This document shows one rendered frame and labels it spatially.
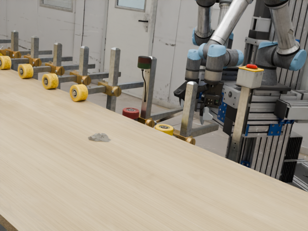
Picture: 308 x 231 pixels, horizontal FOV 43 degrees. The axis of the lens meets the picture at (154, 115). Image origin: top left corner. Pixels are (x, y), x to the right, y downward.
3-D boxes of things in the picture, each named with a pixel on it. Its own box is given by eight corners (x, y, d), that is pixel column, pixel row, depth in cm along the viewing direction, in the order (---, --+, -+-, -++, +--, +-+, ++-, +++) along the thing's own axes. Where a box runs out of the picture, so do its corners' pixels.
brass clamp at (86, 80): (77, 79, 229) (77, 71, 228) (91, 85, 221) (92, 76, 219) (68, 80, 225) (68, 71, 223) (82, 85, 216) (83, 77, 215)
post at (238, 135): (226, 187, 167) (245, 84, 154) (236, 192, 164) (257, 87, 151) (220, 190, 164) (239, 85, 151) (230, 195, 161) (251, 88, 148)
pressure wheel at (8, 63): (13, 66, 240) (7, 70, 246) (9, 53, 241) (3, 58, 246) (3, 67, 236) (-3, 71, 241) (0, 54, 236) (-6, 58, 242)
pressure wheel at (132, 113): (129, 127, 197) (131, 105, 194) (140, 132, 192) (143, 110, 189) (117, 130, 191) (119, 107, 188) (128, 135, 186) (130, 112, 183)
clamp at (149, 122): (134, 121, 200) (135, 111, 199) (154, 129, 192) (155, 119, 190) (126, 123, 196) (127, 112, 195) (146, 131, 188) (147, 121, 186)
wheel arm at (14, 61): (69, 60, 278) (69, 55, 277) (72, 61, 276) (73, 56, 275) (2, 63, 242) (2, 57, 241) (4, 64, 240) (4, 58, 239)
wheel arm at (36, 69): (91, 67, 263) (92, 62, 262) (95, 68, 260) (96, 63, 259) (23, 72, 227) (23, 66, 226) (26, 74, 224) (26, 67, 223)
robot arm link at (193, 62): (203, 50, 216) (201, 52, 208) (200, 69, 219) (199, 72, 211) (189, 48, 217) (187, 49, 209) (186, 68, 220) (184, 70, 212)
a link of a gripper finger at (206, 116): (210, 128, 178) (213, 108, 175) (197, 125, 179) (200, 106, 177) (211, 126, 180) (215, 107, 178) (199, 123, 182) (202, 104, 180)
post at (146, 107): (141, 150, 199) (151, 55, 185) (146, 152, 197) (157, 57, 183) (136, 151, 197) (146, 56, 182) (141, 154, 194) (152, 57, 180)
